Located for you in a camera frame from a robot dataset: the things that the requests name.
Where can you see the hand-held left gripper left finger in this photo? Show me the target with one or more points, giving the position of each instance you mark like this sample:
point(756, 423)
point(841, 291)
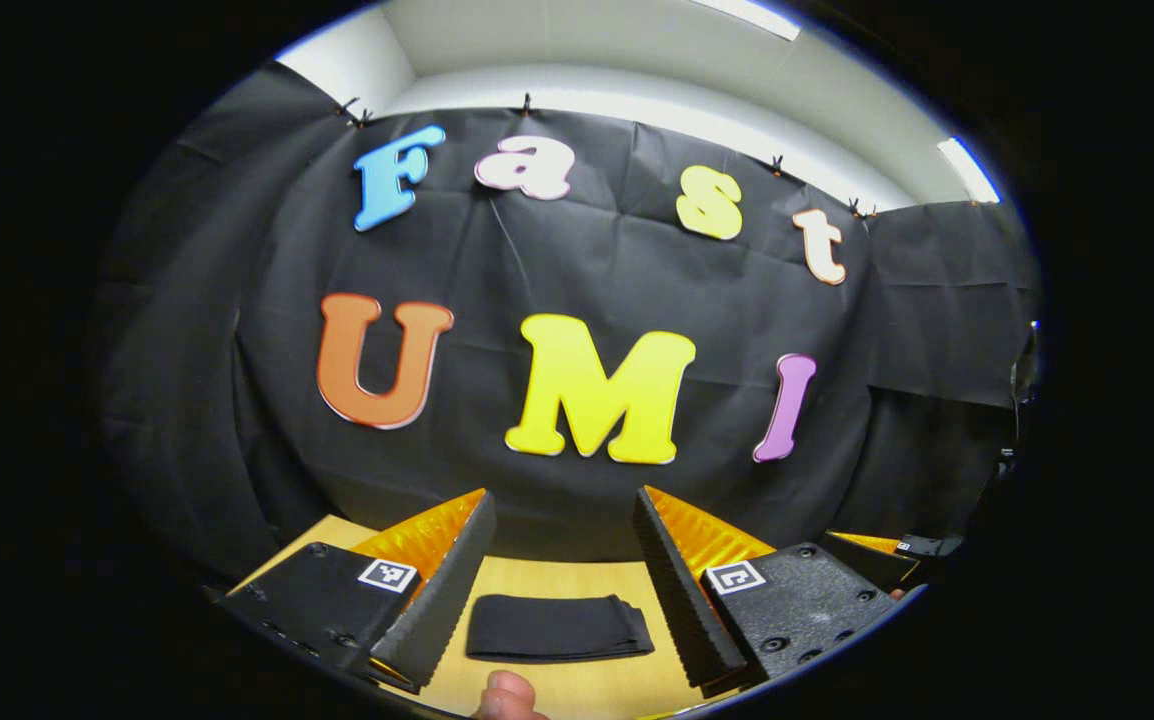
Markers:
point(452, 595)

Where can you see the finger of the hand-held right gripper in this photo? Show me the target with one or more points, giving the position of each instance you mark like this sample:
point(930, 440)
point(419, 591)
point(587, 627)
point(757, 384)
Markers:
point(932, 547)
point(887, 572)

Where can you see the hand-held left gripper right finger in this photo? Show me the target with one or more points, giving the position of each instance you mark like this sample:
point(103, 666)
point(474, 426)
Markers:
point(682, 600)

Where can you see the black jeans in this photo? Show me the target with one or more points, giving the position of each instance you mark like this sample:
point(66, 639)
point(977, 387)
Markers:
point(557, 628)

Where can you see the black backdrop cloth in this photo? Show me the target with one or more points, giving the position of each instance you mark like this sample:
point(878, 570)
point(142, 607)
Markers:
point(577, 270)

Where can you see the ceiling light panel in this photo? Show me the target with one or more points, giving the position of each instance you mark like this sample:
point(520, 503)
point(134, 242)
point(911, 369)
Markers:
point(747, 17)
point(969, 170)

